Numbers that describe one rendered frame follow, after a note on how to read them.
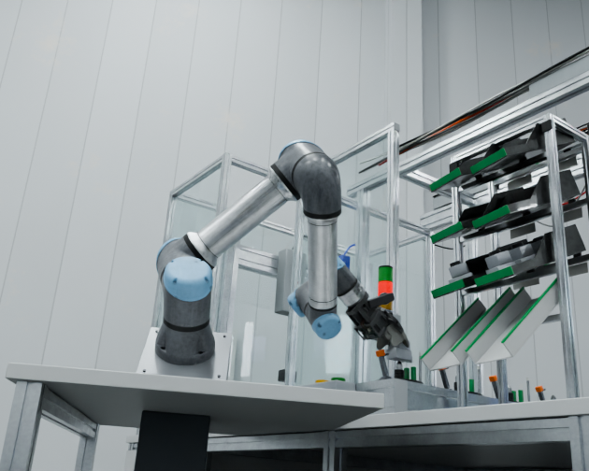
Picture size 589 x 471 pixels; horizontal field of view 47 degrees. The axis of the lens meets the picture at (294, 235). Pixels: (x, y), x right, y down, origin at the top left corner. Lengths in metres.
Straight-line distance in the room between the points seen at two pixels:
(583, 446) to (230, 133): 5.14
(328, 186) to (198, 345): 0.51
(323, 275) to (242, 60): 4.98
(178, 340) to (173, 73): 4.94
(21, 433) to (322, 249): 0.80
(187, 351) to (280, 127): 4.68
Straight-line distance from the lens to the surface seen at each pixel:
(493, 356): 1.69
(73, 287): 5.66
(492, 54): 7.32
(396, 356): 2.00
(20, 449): 1.33
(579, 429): 1.35
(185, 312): 1.64
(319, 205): 1.62
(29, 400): 1.34
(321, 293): 1.74
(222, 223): 1.74
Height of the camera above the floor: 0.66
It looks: 21 degrees up
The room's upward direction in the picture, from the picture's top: 4 degrees clockwise
